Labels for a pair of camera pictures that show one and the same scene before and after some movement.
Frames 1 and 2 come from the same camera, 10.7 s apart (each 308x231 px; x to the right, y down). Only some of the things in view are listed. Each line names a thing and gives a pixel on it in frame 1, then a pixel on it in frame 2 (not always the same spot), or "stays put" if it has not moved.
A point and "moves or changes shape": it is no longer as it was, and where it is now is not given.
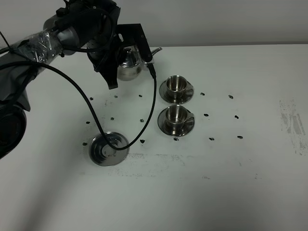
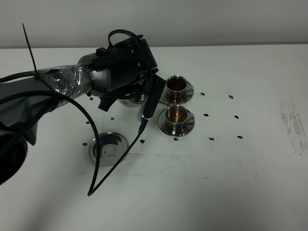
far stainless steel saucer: x=187 y=95 stays put
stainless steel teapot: x=131 y=64 moves or changes shape
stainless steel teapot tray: x=102 y=153 stays put
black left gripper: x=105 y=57 to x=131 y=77
